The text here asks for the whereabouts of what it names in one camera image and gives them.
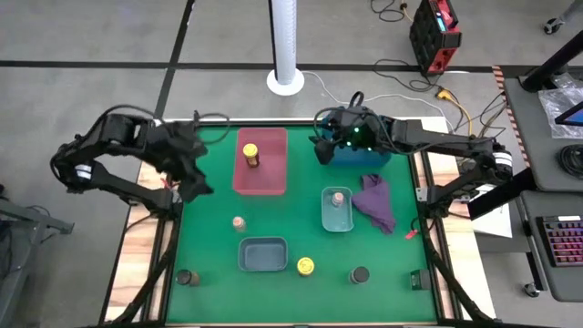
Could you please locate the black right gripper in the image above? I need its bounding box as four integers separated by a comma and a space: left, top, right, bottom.
313, 108, 393, 166

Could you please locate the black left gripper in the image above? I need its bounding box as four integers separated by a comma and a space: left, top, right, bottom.
152, 121, 215, 204

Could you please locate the black-lid orange spice jar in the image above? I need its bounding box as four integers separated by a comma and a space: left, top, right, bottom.
175, 268, 201, 288

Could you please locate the black-lid purple spice jar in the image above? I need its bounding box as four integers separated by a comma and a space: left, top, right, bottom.
348, 265, 371, 285

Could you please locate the blue plastic bin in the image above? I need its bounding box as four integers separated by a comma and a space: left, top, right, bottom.
318, 116, 393, 168

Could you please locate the pink-red translucent bin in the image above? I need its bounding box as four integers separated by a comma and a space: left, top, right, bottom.
231, 127, 289, 197

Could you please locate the yellow-lid spice jar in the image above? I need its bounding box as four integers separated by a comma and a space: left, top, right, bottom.
241, 142, 261, 169
296, 256, 316, 278

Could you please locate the light teal plastic bin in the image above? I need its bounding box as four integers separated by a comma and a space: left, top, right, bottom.
320, 186, 355, 233

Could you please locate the green table mat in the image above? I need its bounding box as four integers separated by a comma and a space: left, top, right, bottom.
166, 125, 438, 325

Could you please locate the purple cloth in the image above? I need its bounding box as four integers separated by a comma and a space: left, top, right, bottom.
350, 173, 397, 236

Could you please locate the grey-blue plastic bin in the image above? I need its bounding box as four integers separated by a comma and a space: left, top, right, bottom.
237, 235, 290, 273

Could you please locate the white perforated column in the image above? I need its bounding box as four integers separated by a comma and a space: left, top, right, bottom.
266, 0, 306, 97

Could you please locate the red and black toolbox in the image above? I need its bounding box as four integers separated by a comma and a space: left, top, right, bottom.
408, 0, 463, 77

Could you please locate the grey metal stand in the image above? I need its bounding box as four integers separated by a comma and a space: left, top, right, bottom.
0, 181, 75, 315

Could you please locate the white paper sheet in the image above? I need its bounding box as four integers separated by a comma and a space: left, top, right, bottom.
471, 184, 514, 239

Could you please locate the grey desk with hazard tape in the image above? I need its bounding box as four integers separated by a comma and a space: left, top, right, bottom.
492, 66, 583, 192

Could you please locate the dark grey desk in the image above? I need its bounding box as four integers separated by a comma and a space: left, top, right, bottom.
518, 190, 583, 302

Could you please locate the clear plastic bag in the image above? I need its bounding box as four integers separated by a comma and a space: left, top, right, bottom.
537, 84, 583, 140

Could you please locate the blue-screen monitor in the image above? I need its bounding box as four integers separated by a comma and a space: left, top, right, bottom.
554, 100, 583, 128

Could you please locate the backlit keyboard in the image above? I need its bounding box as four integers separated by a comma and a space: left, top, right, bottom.
536, 214, 583, 269

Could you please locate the office chair base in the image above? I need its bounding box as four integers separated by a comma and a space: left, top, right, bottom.
543, 0, 583, 36

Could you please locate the white cable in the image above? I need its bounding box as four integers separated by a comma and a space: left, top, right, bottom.
301, 70, 456, 133

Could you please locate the yellow extension cable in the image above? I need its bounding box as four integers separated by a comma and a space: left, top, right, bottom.
435, 87, 475, 138

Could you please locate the coiled black cable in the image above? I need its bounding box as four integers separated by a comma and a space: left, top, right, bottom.
558, 143, 583, 181

